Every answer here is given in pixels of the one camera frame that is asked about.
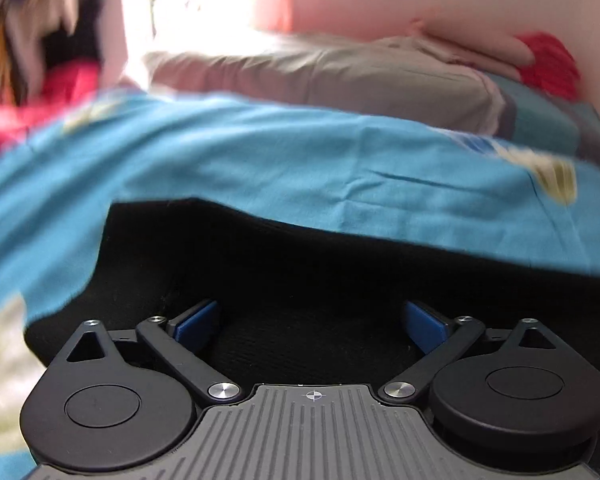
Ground beige pillow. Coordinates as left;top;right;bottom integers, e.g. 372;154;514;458
141;34;507;137

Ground dark hanging clothes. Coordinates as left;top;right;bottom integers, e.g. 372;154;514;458
0;0;108;107

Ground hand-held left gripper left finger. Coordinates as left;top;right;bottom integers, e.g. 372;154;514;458
67;298;242;404

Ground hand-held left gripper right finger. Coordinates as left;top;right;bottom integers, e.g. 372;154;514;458
378;299;562;404

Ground blue striped pillow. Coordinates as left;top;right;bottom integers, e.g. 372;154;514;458
495;76;600;167

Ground stack of red folded clothes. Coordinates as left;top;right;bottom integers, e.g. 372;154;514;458
516;31;584;102

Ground blue floral bedsheet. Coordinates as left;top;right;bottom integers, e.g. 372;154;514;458
0;84;600;466

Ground bright window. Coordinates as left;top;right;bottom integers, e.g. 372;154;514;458
121;0;262;57

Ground black pants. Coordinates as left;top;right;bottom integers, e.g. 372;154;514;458
24;197;600;411

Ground red cloth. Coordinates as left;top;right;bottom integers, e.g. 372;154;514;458
0;64;108;163

